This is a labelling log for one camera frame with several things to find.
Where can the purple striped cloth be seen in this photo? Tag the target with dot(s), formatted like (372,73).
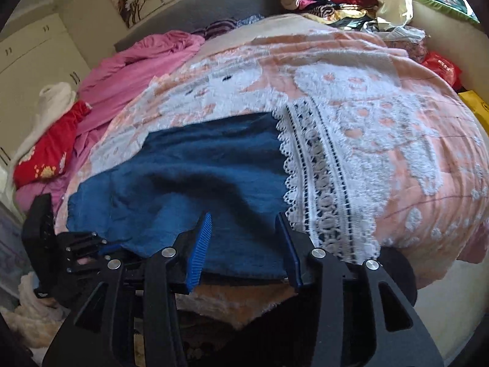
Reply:
(217,27)

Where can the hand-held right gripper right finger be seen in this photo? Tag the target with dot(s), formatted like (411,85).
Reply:
(290,254)

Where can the blue denim pants lace trim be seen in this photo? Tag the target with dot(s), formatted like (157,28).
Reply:
(198,176)

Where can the cream wardrobe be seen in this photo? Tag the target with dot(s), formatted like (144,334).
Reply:
(34,57)

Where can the peach blanket white bear pattern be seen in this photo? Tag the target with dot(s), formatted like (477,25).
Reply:
(401,133)

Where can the grey padded headboard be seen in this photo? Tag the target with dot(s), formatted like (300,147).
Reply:
(214,4)

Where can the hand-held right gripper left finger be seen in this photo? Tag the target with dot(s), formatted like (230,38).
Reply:
(198,254)

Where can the orange fluffy blanket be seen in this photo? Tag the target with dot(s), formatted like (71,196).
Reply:
(237,302)

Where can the yellow box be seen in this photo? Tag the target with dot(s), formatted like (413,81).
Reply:
(475,103)

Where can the pink duvet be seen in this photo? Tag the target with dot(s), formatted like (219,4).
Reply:
(126,72)

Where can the white fluffy cloth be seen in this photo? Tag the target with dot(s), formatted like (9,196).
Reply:
(26,313)

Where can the red plastic bag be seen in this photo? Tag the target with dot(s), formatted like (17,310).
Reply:
(443,68)

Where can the beige bed sheet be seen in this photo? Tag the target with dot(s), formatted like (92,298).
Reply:
(275,26)

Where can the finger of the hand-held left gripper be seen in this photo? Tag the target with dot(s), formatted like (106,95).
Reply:
(93,262)
(82,239)

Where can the red floral cloth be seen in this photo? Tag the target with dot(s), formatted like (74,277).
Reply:
(49,149)

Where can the blue patterned cloth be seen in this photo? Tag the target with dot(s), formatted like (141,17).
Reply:
(250,20)

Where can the white pillow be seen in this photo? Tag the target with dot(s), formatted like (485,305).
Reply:
(49,103)

